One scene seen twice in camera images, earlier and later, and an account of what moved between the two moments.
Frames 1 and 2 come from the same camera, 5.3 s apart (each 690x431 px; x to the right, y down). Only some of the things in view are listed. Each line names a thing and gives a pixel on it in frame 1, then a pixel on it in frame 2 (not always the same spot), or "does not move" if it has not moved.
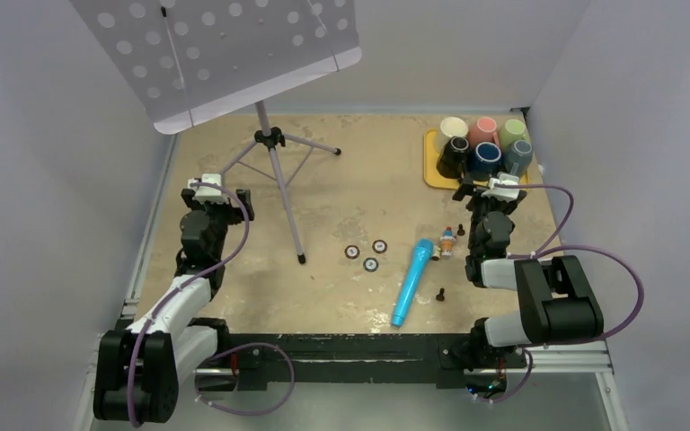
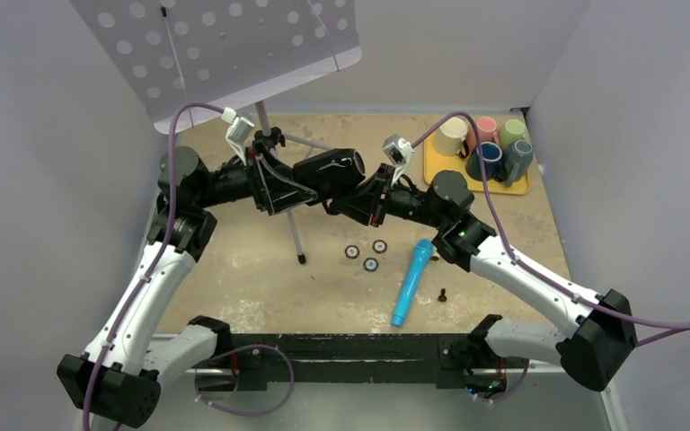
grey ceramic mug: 518,156 does not move
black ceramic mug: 453,159 to 326,172
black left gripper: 235,215 to 273,190
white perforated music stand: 187,60 does not move
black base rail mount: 265,362 does not move
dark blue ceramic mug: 488,157 does not move
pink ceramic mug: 482,131 does not move
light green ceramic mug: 513,129 does not move
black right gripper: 469,189 to 363,201
